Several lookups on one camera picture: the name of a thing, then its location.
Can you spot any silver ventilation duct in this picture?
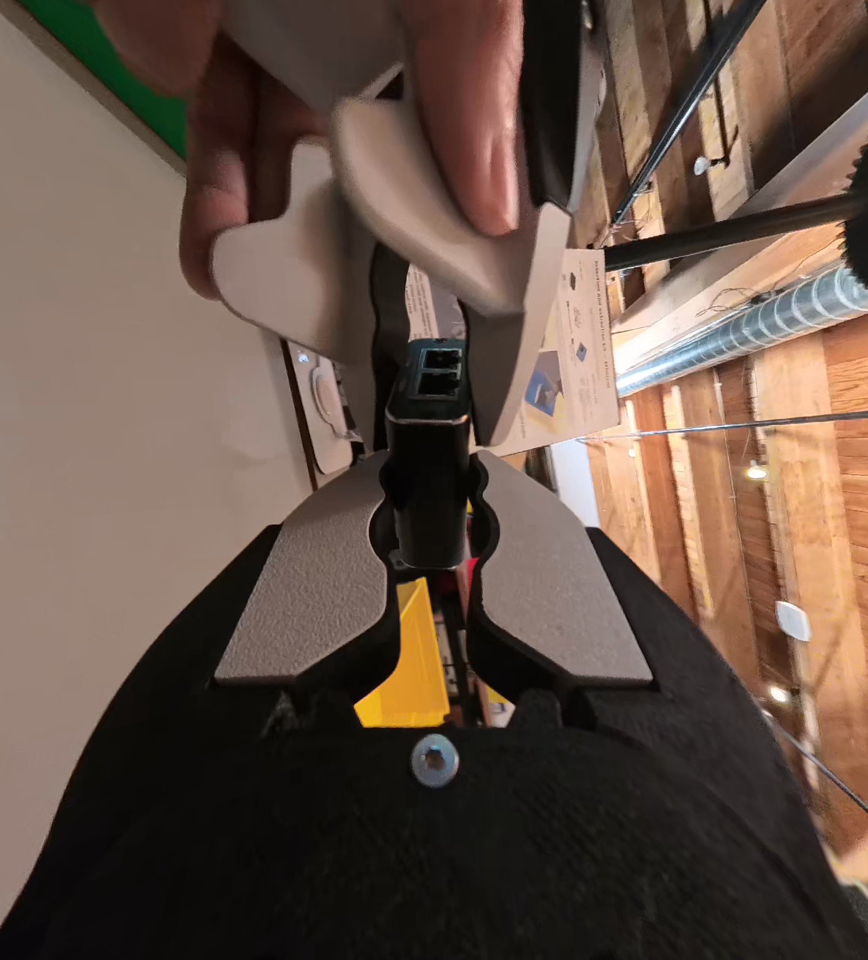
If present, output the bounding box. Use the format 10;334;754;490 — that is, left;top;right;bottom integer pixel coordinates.
614;262;868;399

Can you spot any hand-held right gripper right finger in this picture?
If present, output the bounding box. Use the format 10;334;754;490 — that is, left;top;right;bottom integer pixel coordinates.
468;448;655;695

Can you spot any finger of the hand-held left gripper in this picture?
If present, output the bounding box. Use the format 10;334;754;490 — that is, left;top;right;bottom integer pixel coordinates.
466;202;575;445
211;141;414;451

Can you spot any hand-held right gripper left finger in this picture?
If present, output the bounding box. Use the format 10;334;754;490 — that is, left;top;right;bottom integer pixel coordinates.
212;450;391;690

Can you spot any black pole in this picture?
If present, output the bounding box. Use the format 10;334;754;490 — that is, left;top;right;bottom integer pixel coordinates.
602;191;866;273

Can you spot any yellow plastic bin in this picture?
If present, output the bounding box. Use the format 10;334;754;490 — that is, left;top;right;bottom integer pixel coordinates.
353;576;451;729

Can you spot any printed instruction sheet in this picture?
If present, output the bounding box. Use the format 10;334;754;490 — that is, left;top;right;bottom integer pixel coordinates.
404;247;622;459

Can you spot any black ethernet splitter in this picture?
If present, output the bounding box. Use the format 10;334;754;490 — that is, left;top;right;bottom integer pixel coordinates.
383;337;474;571

